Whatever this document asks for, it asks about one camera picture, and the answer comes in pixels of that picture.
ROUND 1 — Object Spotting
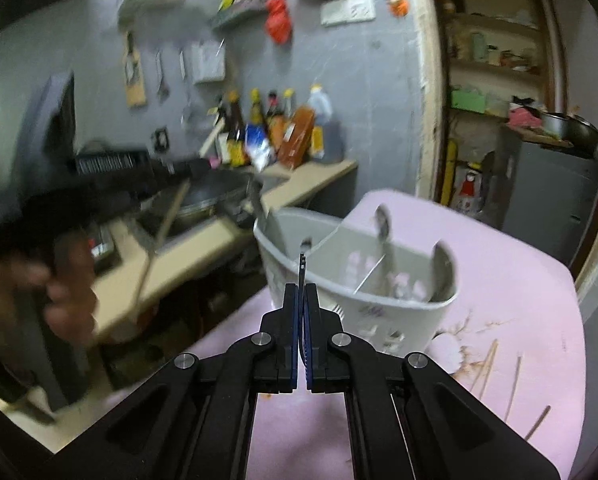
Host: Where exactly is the metal whisk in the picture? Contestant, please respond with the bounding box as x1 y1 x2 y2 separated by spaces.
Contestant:
155 51 171 99

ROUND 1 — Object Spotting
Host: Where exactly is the wooden chopstick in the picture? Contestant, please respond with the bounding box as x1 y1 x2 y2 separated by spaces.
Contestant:
524 405 552 442
354 254 387 295
133 120 225 313
504 356 522 423

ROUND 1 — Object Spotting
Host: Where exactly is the metal fork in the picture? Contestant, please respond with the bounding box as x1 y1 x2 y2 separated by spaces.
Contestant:
298 239 314 287

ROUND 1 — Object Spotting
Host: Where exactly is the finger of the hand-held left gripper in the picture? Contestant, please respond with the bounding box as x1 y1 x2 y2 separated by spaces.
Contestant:
146 156 213 196

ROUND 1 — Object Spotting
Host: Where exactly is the grey cabinet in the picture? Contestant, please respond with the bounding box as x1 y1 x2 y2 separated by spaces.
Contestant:
501 125 598 268

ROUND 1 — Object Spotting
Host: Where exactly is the pink cloth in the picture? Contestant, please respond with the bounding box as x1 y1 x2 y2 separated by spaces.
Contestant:
509 105 544 128

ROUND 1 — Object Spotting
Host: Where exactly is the red plastic bag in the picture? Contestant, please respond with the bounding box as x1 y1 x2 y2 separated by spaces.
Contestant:
265 0 294 45

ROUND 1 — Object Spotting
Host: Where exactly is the person's left hand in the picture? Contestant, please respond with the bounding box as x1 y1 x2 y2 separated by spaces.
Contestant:
0 232 99 347

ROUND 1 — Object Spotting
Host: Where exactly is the black induction cooktop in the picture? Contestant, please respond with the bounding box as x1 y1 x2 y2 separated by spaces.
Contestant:
88 224 123 262

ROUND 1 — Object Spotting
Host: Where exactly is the dark metal bowl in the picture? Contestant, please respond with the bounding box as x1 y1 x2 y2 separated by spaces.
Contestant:
566 115 598 153

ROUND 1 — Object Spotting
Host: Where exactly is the black wok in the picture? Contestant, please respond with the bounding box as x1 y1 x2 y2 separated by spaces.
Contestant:
176 180 261 228

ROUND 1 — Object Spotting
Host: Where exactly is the metal spoon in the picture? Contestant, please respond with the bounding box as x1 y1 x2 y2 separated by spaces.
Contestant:
374 205 396 291

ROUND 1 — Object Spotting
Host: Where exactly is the red chili powder bag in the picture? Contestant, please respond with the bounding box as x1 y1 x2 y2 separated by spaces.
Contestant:
277 105 315 168

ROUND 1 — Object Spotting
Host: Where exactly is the grey wall shelf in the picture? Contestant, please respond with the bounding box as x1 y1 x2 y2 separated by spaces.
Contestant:
210 5 268 31

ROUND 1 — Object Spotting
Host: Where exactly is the large oil jug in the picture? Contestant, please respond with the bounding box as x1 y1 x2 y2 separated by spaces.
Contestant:
306 85 345 163

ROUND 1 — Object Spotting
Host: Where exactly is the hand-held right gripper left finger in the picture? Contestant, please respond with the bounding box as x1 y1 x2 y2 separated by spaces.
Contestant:
44 282 300 480

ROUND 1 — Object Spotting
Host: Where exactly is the white wall switch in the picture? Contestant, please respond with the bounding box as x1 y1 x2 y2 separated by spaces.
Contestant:
321 0 351 26

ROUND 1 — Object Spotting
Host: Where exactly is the red bottle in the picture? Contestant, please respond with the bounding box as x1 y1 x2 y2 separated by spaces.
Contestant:
456 162 482 211

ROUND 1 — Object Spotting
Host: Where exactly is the worn door frame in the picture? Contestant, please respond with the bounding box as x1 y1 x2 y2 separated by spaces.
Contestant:
413 0 598 311

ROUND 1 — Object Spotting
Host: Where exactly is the white blue packet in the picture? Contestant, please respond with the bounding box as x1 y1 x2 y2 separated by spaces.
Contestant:
245 122 273 171

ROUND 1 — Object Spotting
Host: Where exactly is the wooden cutting board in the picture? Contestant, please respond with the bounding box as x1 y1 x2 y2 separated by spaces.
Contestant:
122 30 146 107

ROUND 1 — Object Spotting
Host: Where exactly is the wooden shelf unit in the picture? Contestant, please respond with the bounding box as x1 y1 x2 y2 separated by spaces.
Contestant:
443 0 554 128

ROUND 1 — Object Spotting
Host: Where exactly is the metal pot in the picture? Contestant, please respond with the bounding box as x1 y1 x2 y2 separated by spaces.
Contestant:
539 112 572 136

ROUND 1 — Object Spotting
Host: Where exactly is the white plastic utensil holder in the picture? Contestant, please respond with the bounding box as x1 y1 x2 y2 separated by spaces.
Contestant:
253 206 460 358

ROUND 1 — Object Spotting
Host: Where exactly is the green box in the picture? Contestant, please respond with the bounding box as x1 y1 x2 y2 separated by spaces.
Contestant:
451 87 487 113

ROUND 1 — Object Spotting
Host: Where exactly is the metal strainer ladle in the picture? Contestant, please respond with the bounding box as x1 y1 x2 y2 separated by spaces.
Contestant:
179 50 201 126

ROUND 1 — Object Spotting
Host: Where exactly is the white hanging chopstick basket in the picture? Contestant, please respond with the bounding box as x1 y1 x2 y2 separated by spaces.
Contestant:
191 40 226 84

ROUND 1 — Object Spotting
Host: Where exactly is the beige kitchen counter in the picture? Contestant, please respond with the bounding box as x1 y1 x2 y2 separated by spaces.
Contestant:
79 157 358 347

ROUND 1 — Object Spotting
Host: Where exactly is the white wall socket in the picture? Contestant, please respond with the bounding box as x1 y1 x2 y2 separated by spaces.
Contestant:
350 0 377 22

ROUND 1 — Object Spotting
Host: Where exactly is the pink floral tablecloth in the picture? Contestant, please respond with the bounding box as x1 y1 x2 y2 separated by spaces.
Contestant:
189 190 587 480

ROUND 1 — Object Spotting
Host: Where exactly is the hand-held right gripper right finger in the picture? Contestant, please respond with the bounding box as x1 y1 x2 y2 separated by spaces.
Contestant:
304 282 562 480

